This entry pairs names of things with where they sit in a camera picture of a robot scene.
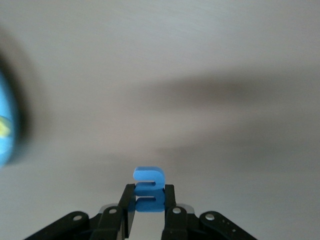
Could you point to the blue foam letter m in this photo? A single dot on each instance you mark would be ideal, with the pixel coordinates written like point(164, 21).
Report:
point(148, 175)

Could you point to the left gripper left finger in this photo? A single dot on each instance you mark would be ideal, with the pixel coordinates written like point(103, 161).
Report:
point(110, 225)

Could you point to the blue plate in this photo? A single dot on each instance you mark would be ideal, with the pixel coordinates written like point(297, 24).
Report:
point(8, 100)

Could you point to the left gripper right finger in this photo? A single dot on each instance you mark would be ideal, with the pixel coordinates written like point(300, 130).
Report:
point(177, 225)

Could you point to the yellow foam letter d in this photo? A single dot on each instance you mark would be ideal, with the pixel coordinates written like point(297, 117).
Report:
point(3, 127)

